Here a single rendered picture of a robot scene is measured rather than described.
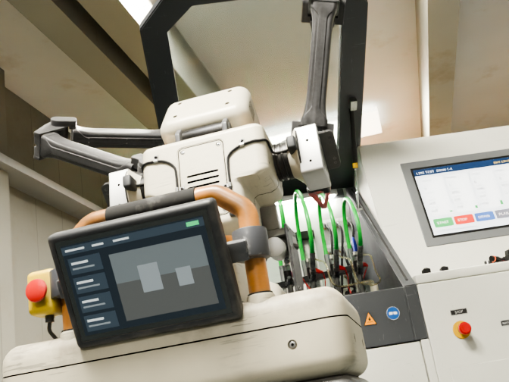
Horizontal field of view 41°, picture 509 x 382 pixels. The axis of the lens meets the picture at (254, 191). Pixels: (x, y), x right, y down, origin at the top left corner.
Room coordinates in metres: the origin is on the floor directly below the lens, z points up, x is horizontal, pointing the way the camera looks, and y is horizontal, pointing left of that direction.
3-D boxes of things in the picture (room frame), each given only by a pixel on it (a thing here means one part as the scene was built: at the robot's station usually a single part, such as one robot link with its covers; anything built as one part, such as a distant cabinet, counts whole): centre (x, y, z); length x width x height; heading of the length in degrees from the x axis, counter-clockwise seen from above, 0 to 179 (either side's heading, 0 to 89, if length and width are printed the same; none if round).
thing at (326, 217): (2.55, -0.29, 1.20); 0.13 x 0.03 x 0.31; 94
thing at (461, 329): (2.02, -0.53, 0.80); 0.05 x 0.04 x 0.05; 94
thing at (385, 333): (2.03, -0.08, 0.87); 0.62 x 0.04 x 0.16; 94
